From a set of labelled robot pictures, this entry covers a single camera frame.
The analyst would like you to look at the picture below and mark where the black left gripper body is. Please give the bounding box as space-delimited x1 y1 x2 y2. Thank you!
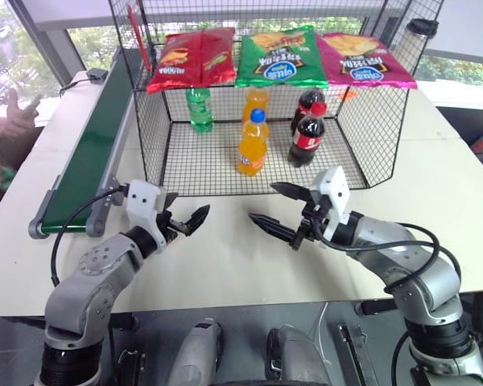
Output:
155 208 186 245

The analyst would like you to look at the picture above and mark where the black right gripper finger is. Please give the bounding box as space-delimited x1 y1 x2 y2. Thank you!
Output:
269 181 316 202
247 213 302 243

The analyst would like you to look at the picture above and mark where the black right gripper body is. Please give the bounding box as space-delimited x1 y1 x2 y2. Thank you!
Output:
291 192 331 251

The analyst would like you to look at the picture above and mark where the green object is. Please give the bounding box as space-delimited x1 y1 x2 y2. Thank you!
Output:
0 166 17 191

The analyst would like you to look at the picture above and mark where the green conveyor belt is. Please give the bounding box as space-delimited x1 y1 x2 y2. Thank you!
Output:
27 44 148 241

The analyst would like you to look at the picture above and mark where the gray power adapter box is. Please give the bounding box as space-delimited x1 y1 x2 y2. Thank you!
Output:
85 68 109 84

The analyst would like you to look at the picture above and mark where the cola bottle red cap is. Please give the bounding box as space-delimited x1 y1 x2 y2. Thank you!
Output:
287 101 327 168

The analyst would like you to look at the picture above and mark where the orange soda bottle blue cap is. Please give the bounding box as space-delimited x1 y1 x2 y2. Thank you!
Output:
236 108 270 178

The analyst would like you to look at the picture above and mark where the green soda bottle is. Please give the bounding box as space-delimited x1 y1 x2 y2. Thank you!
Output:
184 87 216 135

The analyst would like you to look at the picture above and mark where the black table clamp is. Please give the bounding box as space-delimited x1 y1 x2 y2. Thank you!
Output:
353 300 400 317

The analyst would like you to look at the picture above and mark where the grey rounded housing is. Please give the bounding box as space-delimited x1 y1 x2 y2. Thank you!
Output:
175 317 225 386
266 327 332 386

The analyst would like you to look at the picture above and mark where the green chips bag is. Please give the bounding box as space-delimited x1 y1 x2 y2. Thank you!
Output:
233 24 330 89

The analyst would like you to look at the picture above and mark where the black metal bar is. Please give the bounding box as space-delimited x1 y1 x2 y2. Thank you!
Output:
337 323 374 386

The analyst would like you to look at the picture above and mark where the red chips bag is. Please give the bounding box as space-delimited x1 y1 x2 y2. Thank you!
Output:
146 27 237 95

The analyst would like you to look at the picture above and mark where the magenta chips bag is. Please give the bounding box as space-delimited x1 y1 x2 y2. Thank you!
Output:
320 31 418 90

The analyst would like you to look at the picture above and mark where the red flat sign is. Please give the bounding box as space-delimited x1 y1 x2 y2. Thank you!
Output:
126 3 153 75

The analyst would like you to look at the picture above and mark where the bystander dark clothing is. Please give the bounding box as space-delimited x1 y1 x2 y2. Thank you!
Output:
0 100 38 226

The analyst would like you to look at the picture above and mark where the silver tumbler black lid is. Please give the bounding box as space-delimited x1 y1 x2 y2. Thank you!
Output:
393 18 440 78

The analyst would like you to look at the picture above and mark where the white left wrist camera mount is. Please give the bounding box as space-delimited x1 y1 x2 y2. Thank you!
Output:
124 179 168 247

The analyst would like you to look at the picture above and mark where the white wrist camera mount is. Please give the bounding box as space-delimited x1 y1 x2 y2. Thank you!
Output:
308 165 352 239
124 179 168 247

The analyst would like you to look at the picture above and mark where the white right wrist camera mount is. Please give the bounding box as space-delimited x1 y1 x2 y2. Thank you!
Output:
308 165 352 239

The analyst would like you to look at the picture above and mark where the black wire mesh shelf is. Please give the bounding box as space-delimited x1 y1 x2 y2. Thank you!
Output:
107 0 446 198

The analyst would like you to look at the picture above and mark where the thin white cable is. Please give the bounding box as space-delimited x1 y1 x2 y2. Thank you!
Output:
316 301 332 365

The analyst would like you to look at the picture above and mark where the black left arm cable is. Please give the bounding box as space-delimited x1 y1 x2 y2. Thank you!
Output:
49 183 130 289

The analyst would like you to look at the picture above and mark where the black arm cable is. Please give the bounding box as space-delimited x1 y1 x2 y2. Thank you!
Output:
49 183 130 289
313 219 463 295

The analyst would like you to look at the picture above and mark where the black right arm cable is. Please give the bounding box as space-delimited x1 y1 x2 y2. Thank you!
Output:
313 219 463 295

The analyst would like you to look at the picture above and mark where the black torso cable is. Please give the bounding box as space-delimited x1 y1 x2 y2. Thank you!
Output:
390 331 412 386

